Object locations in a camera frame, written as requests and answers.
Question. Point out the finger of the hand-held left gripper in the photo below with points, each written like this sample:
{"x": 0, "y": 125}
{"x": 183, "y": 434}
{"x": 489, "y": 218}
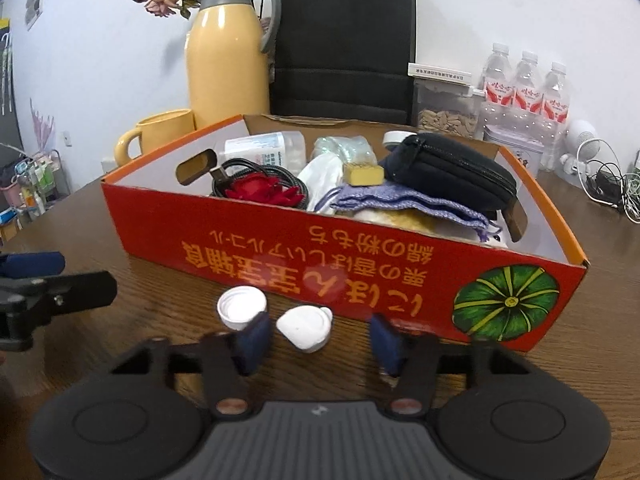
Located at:
{"x": 35, "y": 264}
{"x": 80, "y": 292}

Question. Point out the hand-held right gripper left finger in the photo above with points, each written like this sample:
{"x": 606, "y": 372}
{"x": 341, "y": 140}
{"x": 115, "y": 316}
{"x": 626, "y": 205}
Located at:
{"x": 252, "y": 342}

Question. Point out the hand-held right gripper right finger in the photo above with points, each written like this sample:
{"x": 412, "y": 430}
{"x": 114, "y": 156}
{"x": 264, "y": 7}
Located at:
{"x": 387, "y": 342}

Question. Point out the white bottle cap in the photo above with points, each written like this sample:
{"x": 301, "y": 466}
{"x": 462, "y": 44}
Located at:
{"x": 240, "y": 305}

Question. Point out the small white tab lid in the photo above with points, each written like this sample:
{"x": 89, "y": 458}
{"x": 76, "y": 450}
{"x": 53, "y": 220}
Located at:
{"x": 302, "y": 327}

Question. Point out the red cardboard box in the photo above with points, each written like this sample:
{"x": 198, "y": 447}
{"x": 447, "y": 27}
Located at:
{"x": 350, "y": 270}

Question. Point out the yellow white plush toy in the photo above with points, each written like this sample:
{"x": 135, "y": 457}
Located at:
{"x": 400, "y": 221}

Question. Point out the purple knit pouch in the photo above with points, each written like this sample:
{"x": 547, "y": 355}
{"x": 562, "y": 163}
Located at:
{"x": 400, "y": 200}

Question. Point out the red artificial rose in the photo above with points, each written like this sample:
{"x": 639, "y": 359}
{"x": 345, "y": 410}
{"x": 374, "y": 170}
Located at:
{"x": 260, "y": 192}

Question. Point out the yellow rectangular block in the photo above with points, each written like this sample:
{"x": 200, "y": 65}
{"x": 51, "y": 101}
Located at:
{"x": 362, "y": 174}

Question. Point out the dark blue zip case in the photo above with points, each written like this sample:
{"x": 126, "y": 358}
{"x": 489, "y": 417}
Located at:
{"x": 450, "y": 170}

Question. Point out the white plastic bottle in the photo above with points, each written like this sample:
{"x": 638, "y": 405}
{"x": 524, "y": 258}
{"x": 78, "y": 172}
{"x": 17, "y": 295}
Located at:
{"x": 270, "y": 147}

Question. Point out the clear packet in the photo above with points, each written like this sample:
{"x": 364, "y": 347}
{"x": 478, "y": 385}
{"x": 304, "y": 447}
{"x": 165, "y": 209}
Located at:
{"x": 345, "y": 147}

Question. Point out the ridged white lid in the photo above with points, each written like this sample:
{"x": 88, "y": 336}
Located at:
{"x": 395, "y": 137}

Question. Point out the pink dried grass bunch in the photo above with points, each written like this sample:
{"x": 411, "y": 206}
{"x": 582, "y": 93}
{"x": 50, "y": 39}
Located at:
{"x": 41, "y": 122}

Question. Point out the dark door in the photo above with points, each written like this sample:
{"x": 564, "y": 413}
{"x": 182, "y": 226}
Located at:
{"x": 7, "y": 90}

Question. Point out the yellow mug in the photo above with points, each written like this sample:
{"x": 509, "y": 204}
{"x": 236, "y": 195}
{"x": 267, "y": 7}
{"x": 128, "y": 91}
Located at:
{"x": 165, "y": 132}

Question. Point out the clear seed container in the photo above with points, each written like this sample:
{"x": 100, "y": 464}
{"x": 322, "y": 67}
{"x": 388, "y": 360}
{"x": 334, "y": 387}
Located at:
{"x": 445, "y": 120}

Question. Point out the grey printed tin box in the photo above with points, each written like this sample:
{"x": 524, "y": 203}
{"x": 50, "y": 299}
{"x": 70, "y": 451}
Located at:
{"x": 520, "y": 147}

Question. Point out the black power adapter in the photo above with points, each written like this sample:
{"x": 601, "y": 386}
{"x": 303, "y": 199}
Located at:
{"x": 605, "y": 182}

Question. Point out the yellow thermos jug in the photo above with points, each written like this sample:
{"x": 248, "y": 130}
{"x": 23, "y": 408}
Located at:
{"x": 225, "y": 60}

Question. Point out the clear water bottle red label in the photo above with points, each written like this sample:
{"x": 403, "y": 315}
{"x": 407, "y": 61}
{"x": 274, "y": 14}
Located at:
{"x": 527, "y": 97}
{"x": 497, "y": 90}
{"x": 555, "y": 110}

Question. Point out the small flat white box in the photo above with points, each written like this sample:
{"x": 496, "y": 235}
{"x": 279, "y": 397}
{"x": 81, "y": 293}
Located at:
{"x": 440, "y": 71}

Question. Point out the white robot-shaped lamp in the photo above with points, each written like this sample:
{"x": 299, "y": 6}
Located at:
{"x": 580, "y": 132}

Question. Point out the black paper bag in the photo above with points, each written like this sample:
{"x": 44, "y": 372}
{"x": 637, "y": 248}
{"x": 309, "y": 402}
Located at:
{"x": 345, "y": 45}

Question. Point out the white wall socket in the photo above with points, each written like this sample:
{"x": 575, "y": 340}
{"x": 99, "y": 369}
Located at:
{"x": 66, "y": 138}
{"x": 109, "y": 166}

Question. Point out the wall vent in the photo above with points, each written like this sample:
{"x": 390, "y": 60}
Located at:
{"x": 35, "y": 2}

